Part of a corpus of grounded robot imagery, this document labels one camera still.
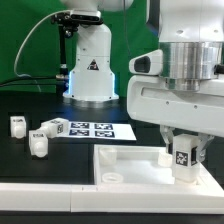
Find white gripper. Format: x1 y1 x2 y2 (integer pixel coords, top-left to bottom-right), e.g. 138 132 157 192
127 75 224 162

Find white square tabletop part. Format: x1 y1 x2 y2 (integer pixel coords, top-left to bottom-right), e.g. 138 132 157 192
94 144 224 197

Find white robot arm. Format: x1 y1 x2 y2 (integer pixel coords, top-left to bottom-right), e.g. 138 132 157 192
60 0 224 160

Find white L-shaped fence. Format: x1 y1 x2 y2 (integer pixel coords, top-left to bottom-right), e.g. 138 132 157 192
0 150 224 215

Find white sheet with tags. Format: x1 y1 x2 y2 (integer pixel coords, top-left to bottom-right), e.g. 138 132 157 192
64 121 136 141

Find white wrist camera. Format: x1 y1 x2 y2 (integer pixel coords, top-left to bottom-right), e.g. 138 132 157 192
129 49 163 76

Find black cables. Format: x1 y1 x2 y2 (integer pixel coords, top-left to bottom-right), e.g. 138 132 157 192
0 75 69 89

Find black camera on stand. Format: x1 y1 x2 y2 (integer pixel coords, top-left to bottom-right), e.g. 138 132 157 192
51 11 103 80

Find grey camera cable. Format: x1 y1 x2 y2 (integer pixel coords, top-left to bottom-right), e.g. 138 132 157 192
13 9 68 93

